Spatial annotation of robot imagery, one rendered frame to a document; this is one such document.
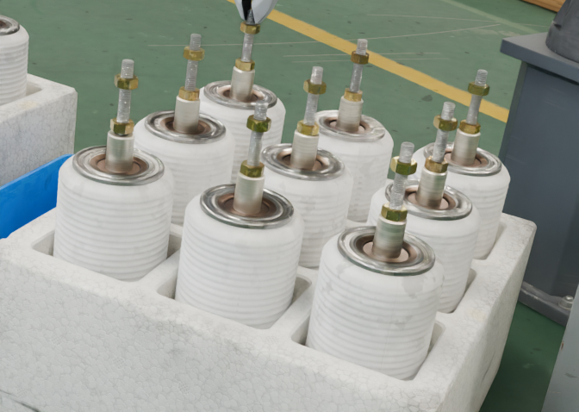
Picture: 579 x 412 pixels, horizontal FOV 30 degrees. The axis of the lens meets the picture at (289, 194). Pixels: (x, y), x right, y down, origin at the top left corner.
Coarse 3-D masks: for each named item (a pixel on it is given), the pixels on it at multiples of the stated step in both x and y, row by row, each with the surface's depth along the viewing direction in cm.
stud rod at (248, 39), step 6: (246, 18) 107; (252, 18) 106; (252, 24) 106; (246, 36) 107; (252, 36) 107; (246, 42) 107; (252, 42) 108; (246, 48) 107; (246, 54) 108; (246, 60) 108
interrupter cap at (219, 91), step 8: (208, 88) 110; (216, 88) 110; (224, 88) 111; (256, 88) 112; (264, 88) 112; (208, 96) 108; (216, 96) 108; (224, 96) 109; (256, 96) 111; (264, 96) 110; (272, 96) 111; (224, 104) 107; (232, 104) 106; (240, 104) 106; (248, 104) 107; (272, 104) 108
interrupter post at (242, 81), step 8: (240, 72) 108; (248, 72) 108; (232, 80) 109; (240, 80) 108; (248, 80) 108; (232, 88) 109; (240, 88) 108; (248, 88) 109; (232, 96) 109; (240, 96) 109; (248, 96) 109
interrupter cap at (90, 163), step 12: (84, 156) 90; (96, 156) 90; (144, 156) 92; (84, 168) 88; (96, 168) 88; (132, 168) 90; (144, 168) 89; (156, 168) 90; (96, 180) 86; (108, 180) 86; (120, 180) 86; (132, 180) 86; (144, 180) 87; (156, 180) 88
